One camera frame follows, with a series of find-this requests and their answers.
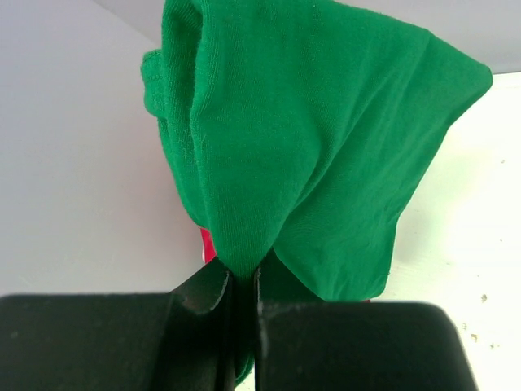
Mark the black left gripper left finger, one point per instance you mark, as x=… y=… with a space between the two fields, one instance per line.
x=178 y=340

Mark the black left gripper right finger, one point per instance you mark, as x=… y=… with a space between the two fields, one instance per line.
x=304 y=343

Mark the green t shirt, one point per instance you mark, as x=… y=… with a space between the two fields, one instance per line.
x=302 y=129

